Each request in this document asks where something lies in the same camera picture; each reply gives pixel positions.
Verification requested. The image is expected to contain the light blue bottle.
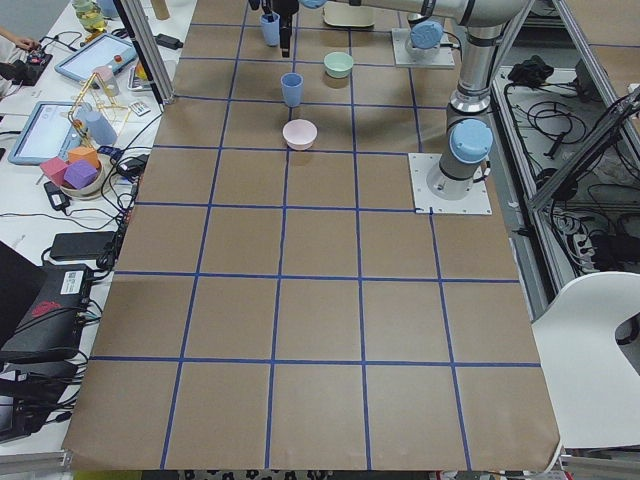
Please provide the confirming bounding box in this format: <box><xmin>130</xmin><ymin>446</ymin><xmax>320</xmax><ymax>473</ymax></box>
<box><xmin>78</xmin><ymin>110</ymin><xmax>117</xmax><ymax>146</ymax></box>

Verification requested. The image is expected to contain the gold wire rack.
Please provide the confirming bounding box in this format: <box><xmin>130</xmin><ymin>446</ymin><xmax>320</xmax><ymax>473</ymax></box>
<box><xmin>67</xmin><ymin>73</ymin><xmax>131</xmax><ymax>146</ymax></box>

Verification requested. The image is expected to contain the far teach pendant tablet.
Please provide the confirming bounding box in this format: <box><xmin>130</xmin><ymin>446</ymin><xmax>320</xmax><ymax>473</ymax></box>
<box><xmin>54</xmin><ymin>33</ymin><xmax>137</xmax><ymax>82</ymax></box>

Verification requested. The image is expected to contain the blue cup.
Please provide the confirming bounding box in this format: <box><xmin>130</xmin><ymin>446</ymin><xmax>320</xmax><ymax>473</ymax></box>
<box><xmin>280</xmin><ymin>72</ymin><xmax>304</xmax><ymax>108</ymax></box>
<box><xmin>260</xmin><ymin>12</ymin><xmax>280</xmax><ymax>47</ymax></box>

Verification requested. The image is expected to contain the near teach pendant tablet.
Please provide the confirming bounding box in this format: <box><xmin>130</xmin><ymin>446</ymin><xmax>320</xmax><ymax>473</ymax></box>
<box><xmin>8</xmin><ymin>101</ymin><xmax>81</xmax><ymax>165</ymax></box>

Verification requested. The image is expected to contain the mint green bowl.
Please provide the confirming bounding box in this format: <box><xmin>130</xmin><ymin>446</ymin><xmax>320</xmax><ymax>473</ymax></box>
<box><xmin>323</xmin><ymin>51</ymin><xmax>354</xmax><ymax>79</ymax></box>

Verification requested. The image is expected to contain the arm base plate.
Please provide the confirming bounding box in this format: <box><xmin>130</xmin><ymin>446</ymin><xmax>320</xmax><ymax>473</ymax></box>
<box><xmin>392</xmin><ymin>24</ymin><xmax>455</xmax><ymax>70</ymax></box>
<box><xmin>408</xmin><ymin>153</ymin><xmax>492</xmax><ymax>216</ymax></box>

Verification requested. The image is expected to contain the pink bowl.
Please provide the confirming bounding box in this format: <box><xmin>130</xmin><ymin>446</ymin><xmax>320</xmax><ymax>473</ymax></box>
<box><xmin>282</xmin><ymin>119</ymin><xmax>318</xmax><ymax>151</ymax></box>

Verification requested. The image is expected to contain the pink cup on desk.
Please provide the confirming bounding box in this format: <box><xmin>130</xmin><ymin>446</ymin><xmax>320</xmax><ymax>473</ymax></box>
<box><xmin>93</xmin><ymin>65</ymin><xmax>120</xmax><ymax>97</ymax></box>

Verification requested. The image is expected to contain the black power adapter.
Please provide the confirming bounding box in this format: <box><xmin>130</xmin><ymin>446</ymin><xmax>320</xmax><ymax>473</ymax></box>
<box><xmin>43</xmin><ymin>181</ymin><xmax>70</xmax><ymax>211</ymax></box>

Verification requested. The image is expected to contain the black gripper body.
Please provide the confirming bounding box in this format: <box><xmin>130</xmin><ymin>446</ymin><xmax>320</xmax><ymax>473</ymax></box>
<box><xmin>248</xmin><ymin>0</ymin><xmax>299</xmax><ymax>18</ymax></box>

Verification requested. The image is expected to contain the teach pendant tablet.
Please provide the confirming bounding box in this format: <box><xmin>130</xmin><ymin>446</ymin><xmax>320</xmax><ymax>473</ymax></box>
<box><xmin>54</xmin><ymin>33</ymin><xmax>137</xmax><ymax>82</ymax></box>
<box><xmin>8</xmin><ymin>101</ymin><xmax>81</xmax><ymax>165</ymax></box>

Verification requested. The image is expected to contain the bowl of foam blocks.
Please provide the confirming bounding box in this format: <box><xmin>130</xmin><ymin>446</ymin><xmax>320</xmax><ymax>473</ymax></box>
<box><xmin>40</xmin><ymin>146</ymin><xmax>106</xmax><ymax>199</ymax></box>

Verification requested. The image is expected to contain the black laptop computer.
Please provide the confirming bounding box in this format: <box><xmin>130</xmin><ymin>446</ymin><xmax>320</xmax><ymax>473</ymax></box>
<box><xmin>1</xmin><ymin>244</ymin><xmax>92</xmax><ymax>364</ymax></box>

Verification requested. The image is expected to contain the white chair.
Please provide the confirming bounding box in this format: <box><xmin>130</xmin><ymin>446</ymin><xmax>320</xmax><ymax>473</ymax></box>
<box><xmin>532</xmin><ymin>272</ymin><xmax>639</xmax><ymax>449</ymax></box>

